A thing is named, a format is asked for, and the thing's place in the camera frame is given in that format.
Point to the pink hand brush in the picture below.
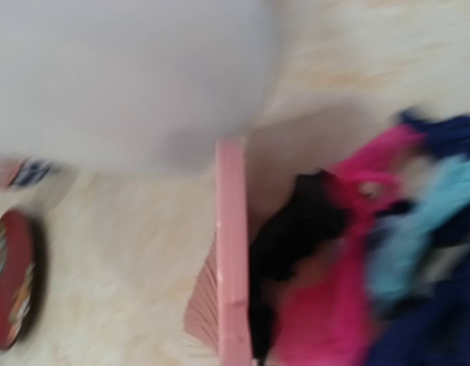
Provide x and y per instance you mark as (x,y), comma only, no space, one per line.
(217,311)

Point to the pile of coloured paper scraps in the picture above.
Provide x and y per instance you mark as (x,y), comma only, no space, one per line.
(319,190)

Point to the translucent white plastic bin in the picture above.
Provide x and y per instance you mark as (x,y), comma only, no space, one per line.
(133,86)

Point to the light blue paper scrap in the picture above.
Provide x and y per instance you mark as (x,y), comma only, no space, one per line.
(390,267)

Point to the red floral lacquer bowl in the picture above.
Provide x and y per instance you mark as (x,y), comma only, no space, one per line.
(23,274)

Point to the navy paper scrap far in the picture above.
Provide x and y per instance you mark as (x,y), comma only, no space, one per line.
(431,330)

